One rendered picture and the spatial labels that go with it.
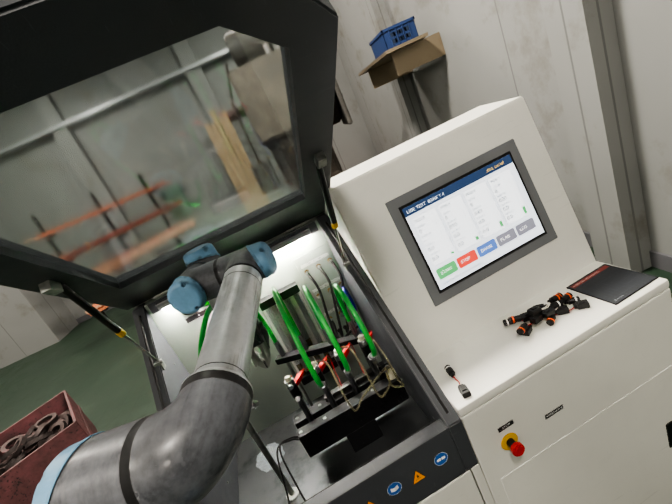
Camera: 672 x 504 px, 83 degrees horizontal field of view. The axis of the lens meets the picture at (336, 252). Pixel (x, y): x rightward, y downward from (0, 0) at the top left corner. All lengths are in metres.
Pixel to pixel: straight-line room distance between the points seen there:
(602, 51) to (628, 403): 1.97
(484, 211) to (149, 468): 1.08
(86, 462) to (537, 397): 1.01
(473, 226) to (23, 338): 9.39
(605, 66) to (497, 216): 1.68
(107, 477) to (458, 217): 1.04
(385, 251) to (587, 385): 0.66
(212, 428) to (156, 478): 0.07
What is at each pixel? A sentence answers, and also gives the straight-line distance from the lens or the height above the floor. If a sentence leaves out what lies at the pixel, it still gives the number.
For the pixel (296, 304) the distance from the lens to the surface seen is 1.35.
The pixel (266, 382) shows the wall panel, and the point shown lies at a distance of 1.47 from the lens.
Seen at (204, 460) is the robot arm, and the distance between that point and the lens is 0.50.
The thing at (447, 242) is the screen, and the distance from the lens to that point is 1.20.
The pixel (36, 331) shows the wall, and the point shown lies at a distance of 9.76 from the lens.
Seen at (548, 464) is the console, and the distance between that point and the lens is 1.36.
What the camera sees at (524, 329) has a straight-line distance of 1.19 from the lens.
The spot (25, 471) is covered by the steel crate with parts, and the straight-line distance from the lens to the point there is 3.59.
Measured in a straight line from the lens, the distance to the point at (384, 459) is 1.07.
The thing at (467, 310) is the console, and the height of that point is 1.05.
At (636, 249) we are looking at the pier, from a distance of 3.20.
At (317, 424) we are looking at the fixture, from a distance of 1.20.
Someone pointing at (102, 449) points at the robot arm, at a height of 1.51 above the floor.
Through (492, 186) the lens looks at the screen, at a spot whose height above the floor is 1.35.
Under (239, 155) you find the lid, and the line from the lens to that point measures 0.83.
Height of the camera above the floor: 1.73
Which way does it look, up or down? 18 degrees down
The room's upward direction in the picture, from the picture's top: 25 degrees counter-clockwise
